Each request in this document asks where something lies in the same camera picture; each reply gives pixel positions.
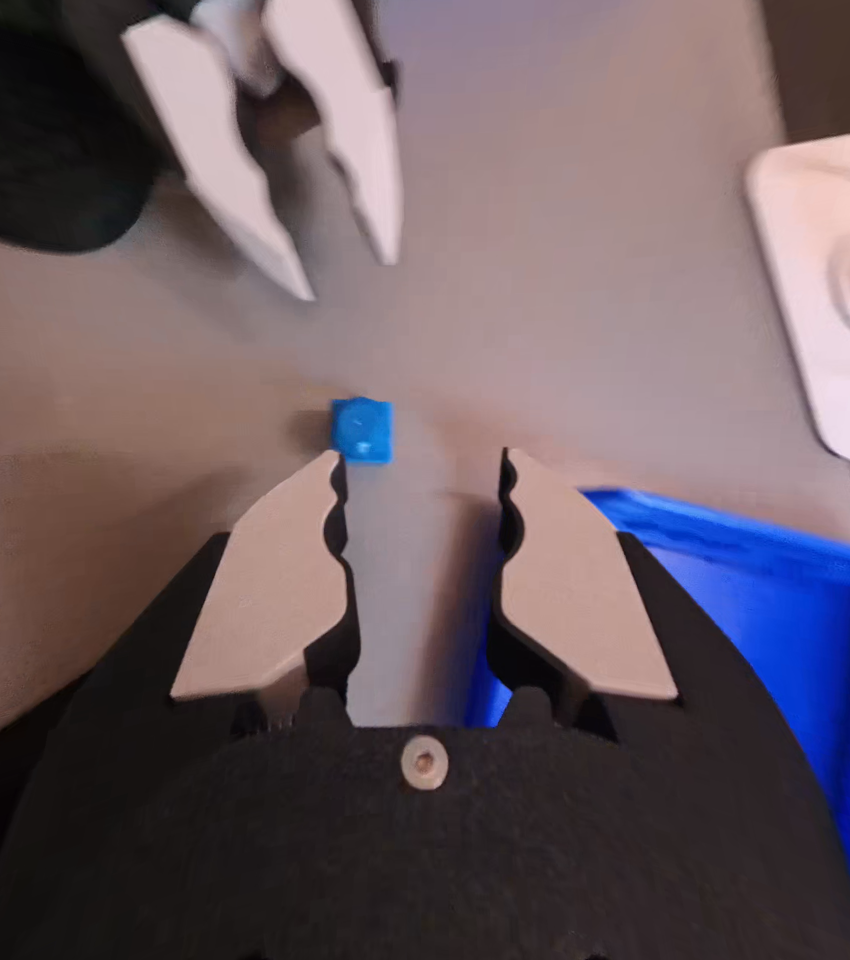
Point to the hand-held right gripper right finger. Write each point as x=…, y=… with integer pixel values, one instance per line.
x=582, y=600

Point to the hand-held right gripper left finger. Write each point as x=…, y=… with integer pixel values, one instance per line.
x=267, y=600

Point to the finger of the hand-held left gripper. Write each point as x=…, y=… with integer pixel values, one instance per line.
x=199, y=127
x=350, y=112

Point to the blue mega block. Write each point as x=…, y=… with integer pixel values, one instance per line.
x=361, y=435

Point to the blue plastic bin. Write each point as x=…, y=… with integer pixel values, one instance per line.
x=770, y=637

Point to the white document stand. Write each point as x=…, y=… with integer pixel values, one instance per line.
x=792, y=262

